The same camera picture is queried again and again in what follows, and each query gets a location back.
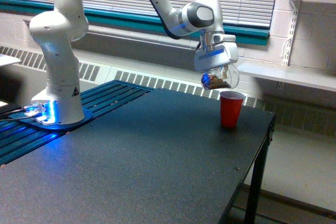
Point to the white shelf wall rail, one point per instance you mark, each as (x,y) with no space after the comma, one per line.
(287,46)

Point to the lower white wall shelf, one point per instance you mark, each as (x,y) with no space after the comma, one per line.
(292,75)

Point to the red plastic cup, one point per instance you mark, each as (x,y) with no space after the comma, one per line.
(230,107)

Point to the white baseboard radiator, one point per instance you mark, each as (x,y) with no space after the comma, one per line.
(296,115)

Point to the clear cup with nuts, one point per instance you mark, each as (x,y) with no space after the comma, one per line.
(212,79)

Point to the white object at left edge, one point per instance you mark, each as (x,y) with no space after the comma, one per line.
(6,60)

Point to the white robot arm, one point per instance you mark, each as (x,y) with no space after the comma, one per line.
(55,30)

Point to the teal window sill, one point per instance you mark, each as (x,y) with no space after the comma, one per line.
(244,35)

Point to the black table leg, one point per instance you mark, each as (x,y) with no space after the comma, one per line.
(257,176)

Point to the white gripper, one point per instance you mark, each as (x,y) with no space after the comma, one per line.
(216,50)

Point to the blue slotted aluminium rail bed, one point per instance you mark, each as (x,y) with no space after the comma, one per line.
(18,139)

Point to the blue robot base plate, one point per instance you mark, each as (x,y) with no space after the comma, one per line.
(60,127)

